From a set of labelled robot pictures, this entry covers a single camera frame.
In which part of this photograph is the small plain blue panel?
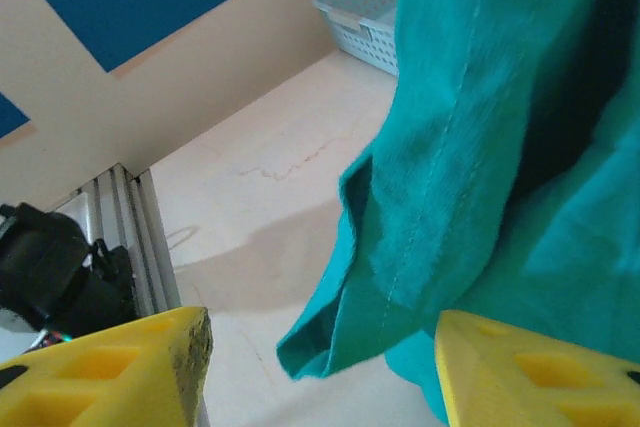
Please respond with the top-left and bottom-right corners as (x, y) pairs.
(0, 91), (32, 141)

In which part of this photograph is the teal t-shirt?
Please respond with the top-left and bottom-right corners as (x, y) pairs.
(276, 0), (640, 423)

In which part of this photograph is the light blue perforated basket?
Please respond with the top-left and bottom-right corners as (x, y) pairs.
(312, 0), (404, 79)

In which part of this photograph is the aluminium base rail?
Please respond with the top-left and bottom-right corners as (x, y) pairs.
(54, 162), (184, 321)

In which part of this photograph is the blue panel orange circle flower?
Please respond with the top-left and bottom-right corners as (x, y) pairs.
(0, 0), (321, 73)

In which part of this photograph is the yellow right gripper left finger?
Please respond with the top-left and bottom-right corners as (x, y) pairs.
(0, 306), (214, 427)

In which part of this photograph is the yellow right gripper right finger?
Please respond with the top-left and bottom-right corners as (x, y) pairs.
(434, 310), (640, 427)

